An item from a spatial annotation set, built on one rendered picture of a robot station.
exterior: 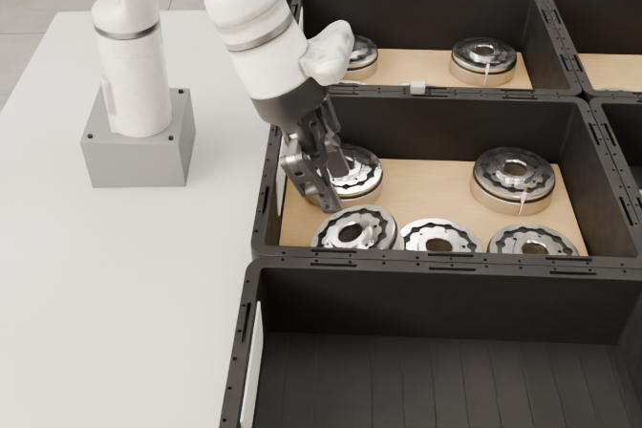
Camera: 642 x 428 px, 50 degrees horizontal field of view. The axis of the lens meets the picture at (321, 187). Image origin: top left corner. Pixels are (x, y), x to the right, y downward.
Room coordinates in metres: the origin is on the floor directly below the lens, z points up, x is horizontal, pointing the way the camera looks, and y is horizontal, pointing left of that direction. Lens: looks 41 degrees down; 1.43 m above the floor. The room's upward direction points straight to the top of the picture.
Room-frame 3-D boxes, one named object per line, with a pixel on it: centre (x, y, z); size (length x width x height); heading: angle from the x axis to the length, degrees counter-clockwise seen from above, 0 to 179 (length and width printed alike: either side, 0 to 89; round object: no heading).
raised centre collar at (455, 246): (0.55, -0.13, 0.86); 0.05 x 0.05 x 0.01
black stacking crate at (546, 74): (0.91, -0.15, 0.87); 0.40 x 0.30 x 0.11; 87
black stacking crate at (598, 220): (0.61, -0.13, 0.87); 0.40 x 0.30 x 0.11; 87
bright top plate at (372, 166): (0.69, -0.03, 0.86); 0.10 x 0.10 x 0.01
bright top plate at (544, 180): (0.68, -0.25, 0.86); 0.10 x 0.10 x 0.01
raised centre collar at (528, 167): (0.68, -0.25, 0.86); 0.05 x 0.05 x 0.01
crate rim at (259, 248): (0.61, -0.13, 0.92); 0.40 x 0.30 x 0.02; 87
